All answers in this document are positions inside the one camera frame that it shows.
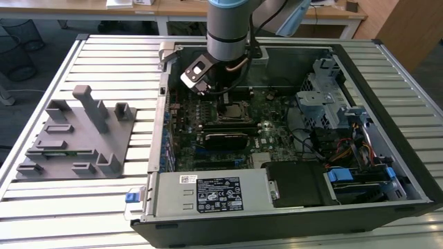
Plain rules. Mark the black mesh waste bin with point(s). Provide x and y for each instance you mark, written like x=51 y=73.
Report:
x=18 y=62
x=25 y=31

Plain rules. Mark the blue case latch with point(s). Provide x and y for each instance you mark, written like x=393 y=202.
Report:
x=131 y=198

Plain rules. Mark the silver metal drive cage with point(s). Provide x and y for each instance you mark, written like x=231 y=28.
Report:
x=311 y=103

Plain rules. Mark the black open PC case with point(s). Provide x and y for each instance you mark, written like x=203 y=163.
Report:
x=242 y=233

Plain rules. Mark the grey metal desk foot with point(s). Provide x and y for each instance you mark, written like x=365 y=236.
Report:
x=6 y=98

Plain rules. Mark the green motherboard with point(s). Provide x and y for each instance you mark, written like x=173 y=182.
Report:
x=274 y=124

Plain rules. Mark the wooden cabinet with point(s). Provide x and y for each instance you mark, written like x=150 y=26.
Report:
x=409 y=26

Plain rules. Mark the small black box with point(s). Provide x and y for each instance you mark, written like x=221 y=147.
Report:
x=353 y=6

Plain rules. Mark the blue disk carrier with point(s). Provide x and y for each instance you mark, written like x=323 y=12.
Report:
x=341 y=175

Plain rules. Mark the silver square CPU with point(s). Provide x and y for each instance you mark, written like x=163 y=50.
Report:
x=237 y=110

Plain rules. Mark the black graphics card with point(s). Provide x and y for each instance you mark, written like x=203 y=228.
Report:
x=225 y=142

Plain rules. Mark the CPU socket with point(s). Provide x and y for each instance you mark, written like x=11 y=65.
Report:
x=231 y=120

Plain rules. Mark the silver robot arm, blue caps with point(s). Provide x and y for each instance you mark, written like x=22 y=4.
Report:
x=226 y=39

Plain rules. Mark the silver finned heatsink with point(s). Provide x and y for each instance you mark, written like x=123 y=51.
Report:
x=261 y=158

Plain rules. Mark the silver power supply with label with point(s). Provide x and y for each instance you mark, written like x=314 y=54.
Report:
x=170 y=194

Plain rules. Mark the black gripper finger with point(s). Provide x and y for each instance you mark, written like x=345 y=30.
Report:
x=225 y=101

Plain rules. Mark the grey plastic parts rack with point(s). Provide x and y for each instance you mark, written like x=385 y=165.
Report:
x=86 y=155

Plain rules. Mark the small white camera box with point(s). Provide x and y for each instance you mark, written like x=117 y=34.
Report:
x=262 y=62

